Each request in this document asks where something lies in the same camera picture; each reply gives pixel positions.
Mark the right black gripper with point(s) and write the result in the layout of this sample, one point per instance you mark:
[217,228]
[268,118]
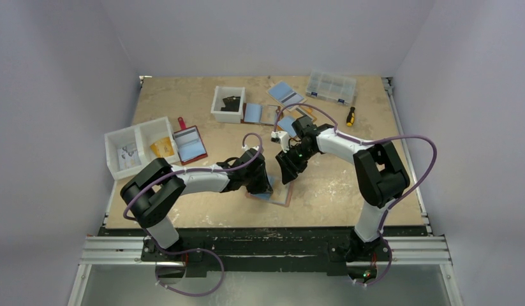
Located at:
[289,167]

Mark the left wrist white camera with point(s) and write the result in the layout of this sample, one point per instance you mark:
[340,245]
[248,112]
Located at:
[255,148]

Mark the clear plastic organizer box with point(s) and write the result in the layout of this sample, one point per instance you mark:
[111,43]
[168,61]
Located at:
[332,87]

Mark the printed card in bin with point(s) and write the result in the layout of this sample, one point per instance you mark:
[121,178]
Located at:
[128,156]

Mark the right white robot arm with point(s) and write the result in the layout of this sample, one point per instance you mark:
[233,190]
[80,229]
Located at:
[381,176]

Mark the pink card holder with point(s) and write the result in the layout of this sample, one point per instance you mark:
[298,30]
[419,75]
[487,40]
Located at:
[281,195]

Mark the yellow black screwdriver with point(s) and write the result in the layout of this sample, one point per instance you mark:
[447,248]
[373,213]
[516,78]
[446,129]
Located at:
[350,120]

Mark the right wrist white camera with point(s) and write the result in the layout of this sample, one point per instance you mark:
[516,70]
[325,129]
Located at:
[282,138]

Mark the aluminium frame rail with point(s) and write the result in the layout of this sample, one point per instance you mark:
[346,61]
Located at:
[424,251]

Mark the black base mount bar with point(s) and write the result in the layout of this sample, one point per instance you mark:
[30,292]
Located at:
[328,250]

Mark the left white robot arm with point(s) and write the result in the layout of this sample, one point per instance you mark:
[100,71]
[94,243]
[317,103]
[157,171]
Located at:
[151,194]

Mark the brown open card holder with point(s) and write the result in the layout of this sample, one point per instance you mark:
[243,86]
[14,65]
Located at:
[265,115]

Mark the wrist white camera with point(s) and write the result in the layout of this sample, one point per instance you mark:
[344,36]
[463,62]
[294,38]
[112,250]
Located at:
[282,138]
[255,148]

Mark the white card holder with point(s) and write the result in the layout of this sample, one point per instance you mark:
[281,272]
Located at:
[286,96]

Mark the small white square box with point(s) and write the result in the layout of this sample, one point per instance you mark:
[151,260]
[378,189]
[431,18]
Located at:
[221,92]

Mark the orange card in bin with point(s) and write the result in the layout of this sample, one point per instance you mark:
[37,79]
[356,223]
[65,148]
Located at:
[163,147]

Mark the orange card holder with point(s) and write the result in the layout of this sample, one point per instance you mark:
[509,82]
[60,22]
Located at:
[285,123]

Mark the white two-compartment bin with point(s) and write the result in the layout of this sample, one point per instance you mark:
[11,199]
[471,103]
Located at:
[143,134]

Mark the red card holder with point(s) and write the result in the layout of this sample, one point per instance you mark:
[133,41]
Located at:
[189,143]

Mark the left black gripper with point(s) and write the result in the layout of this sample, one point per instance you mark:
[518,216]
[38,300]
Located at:
[263,186]

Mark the black object in box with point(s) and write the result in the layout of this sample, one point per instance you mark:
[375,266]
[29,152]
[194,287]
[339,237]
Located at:
[231,104]

